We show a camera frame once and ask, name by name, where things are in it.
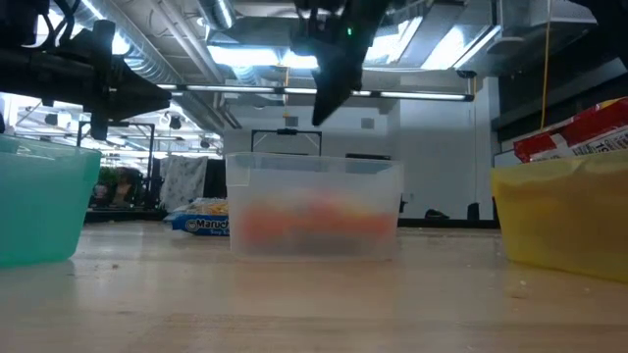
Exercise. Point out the teal plastic bin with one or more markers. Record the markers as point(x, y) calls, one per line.
point(44, 206)

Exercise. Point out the green potted plant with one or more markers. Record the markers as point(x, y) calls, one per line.
point(105, 176)

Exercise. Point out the small black dome object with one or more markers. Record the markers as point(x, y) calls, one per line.
point(435, 215)

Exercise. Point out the white patterned cloth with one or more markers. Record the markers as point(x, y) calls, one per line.
point(181, 181)

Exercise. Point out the orange chicken ramen packet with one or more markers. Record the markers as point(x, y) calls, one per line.
point(319, 223)

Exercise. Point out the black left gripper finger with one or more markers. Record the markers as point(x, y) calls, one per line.
point(132, 108)
point(135, 85)

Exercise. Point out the small black post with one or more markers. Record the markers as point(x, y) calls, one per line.
point(473, 212)

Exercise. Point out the person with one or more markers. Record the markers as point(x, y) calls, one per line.
point(125, 186)

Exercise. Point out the red ramen packet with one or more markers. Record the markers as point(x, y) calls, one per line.
point(589, 125)

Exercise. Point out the clear plastic bin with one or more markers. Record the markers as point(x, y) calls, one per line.
point(275, 176)

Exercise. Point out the yellow plastic bin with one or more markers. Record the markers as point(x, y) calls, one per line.
point(564, 230)

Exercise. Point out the blue white ramen packet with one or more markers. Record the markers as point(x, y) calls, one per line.
point(211, 206)

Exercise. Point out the long ceiling light tube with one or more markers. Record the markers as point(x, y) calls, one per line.
point(417, 95)

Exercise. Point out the black panel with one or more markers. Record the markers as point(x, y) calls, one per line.
point(216, 176)

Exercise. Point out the black metal frame stand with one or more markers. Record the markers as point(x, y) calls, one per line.
point(287, 131)
point(149, 147)

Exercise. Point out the silver round ceiling duct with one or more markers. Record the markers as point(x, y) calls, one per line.
point(216, 12)

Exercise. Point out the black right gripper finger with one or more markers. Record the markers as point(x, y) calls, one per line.
point(329, 83)
point(352, 68)

